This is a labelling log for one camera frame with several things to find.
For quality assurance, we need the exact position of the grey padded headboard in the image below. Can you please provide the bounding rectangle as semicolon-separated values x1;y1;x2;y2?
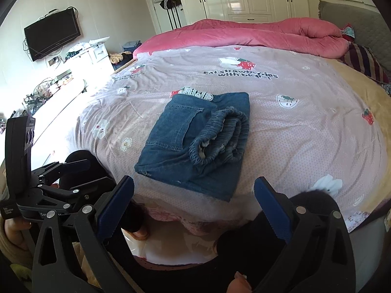
318;0;391;77

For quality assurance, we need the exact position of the white door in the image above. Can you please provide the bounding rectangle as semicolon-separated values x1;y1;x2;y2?
142;0;208;35

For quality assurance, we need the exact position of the black wall television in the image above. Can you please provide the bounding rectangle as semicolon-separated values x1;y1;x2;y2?
24;8;81;62

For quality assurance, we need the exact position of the beige blanket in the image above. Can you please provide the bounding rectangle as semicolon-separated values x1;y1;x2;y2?
324;58;391;147

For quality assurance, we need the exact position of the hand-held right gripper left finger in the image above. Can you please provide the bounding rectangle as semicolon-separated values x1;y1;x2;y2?
31;175;136;293

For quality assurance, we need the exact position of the pink quilt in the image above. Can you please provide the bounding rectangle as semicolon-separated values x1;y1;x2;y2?
132;17;350;60

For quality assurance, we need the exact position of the person's right hand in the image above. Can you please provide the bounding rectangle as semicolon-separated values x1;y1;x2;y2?
226;271;252;293

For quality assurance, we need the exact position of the tan plush slipper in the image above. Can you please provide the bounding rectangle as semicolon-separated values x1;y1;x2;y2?
130;220;151;240

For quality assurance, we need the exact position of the brown patterned cloth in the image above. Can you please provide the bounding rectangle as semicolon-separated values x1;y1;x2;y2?
109;53;134;64

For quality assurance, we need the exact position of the striped pillow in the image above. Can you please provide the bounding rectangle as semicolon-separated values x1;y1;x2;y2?
340;43;391;84

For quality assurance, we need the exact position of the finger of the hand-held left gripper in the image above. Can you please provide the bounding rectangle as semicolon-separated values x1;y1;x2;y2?
37;175;118;208
31;159;92;187

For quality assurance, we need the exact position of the colourful patterned cloth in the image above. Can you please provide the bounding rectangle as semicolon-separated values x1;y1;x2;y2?
340;24;357;42

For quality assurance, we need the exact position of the stack of folded clothes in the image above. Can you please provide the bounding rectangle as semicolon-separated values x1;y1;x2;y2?
122;40;142;53

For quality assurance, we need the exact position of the pink printed bedsheet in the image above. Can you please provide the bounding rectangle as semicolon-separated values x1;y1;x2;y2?
75;44;388;235

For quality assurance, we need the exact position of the person's left hand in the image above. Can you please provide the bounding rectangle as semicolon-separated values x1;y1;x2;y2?
1;218;33;251

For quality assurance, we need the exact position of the white mattress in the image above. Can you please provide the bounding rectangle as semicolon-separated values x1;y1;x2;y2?
347;214;387;293

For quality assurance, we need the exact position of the white dresser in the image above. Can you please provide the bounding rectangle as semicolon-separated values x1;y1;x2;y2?
65;37;111;80

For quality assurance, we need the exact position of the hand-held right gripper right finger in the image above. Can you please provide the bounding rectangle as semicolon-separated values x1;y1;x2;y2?
253;176;357;293

